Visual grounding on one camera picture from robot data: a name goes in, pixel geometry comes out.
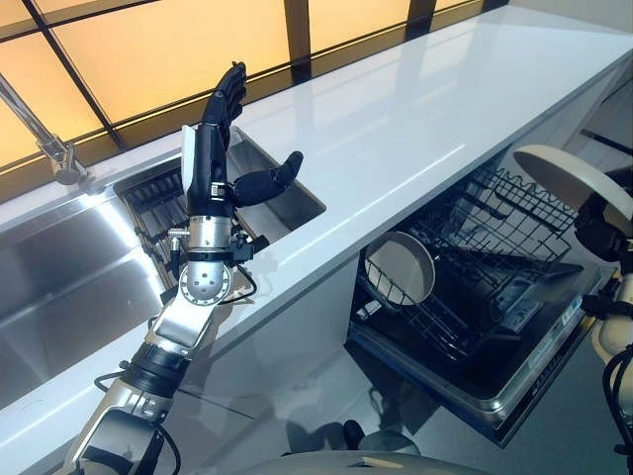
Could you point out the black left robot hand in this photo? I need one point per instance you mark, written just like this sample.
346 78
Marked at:
203 163

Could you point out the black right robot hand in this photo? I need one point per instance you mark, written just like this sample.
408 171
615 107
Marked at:
601 232

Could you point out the cream round plate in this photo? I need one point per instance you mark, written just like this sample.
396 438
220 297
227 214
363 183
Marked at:
569 170

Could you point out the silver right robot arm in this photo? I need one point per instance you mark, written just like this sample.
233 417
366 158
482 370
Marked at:
615 321

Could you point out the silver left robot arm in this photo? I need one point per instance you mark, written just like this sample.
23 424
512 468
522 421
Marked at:
183 321

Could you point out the dishwasher door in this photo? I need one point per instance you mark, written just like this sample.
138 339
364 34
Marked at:
514 356

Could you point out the dark sink drain rack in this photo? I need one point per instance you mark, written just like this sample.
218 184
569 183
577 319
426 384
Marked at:
153 208

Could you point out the chrome kitchen faucet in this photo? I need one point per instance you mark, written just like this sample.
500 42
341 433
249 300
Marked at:
59 153

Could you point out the stainless steel sink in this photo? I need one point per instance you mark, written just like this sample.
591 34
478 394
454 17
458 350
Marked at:
64 277

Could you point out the grey robot torso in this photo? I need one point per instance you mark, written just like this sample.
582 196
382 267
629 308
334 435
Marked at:
346 462

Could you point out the dark window frame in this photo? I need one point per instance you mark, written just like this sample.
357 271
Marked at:
297 39

